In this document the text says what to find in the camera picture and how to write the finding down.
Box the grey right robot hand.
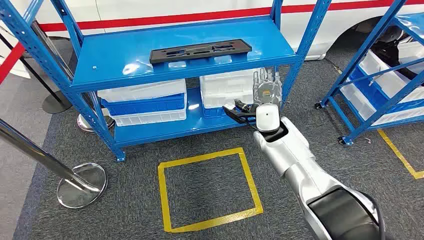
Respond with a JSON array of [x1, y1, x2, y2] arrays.
[[252, 67, 283, 108]]

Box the black license plate frame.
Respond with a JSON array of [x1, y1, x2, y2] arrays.
[[149, 39, 253, 65]]

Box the blue wheeled shelf rack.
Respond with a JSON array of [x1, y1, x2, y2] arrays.
[[314, 0, 424, 147]]

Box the large blue metal shelf rack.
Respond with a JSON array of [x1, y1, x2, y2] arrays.
[[0, 0, 333, 163]]

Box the black plastic part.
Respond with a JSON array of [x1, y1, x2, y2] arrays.
[[370, 26, 424, 80]]

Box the white plastic crate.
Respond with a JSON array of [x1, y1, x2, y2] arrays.
[[359, 49, 424, 104], [199, 68, 266, 110], [397, 41, 424, 74], [110, 107, 187, 127], [340, 81, 424, 125], [97, 78, 187, 104]]

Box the white car with red stripe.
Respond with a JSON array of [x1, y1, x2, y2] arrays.
[[0, 0, 424, 79]]

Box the yellow floor tape square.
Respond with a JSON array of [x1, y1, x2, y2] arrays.
[[377, 129, 424, 180], [157, 147, 264, 234]]

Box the chrome stanchion with round base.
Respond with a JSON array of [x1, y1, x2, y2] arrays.
[[0, 119, 109, 210], [31, 19, 116, 134]]

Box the black stanchion with round base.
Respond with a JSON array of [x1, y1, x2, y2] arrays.
[[0, 31, 73, 115]]

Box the red barrier belt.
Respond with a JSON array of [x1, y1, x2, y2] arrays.
[[0, 42, 26, 85]]

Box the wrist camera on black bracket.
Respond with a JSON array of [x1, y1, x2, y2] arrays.
[[222, 98, 263, 128]]

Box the black camera cable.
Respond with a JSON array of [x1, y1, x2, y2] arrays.
[[359, 191, 387, 240]]

